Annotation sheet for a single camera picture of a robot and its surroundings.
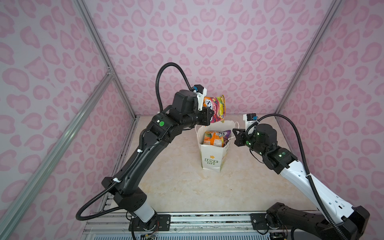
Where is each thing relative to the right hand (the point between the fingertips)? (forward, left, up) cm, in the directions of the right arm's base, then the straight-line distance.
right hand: (232, 130), depth 72 cm
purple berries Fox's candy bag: (+8, 0, -13) cm, 16 cm away
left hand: (-1, +9, +14) cm, 17 cm away
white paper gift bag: (-7, +9, -15) cm, 19 cm away
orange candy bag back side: (+2, +8, -10) cm, 13 cm away
